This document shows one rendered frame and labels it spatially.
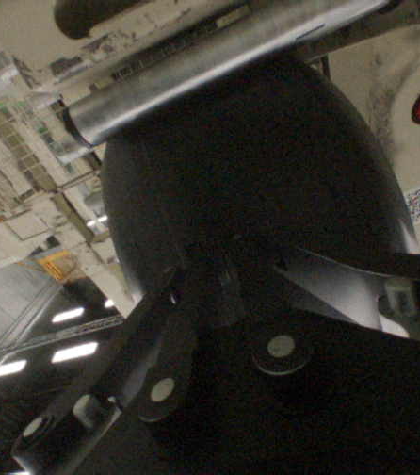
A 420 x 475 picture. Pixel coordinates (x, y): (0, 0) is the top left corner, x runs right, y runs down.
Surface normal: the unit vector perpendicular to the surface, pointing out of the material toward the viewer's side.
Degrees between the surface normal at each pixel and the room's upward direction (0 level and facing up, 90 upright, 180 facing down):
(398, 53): 90
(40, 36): 90
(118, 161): 144
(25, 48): 90
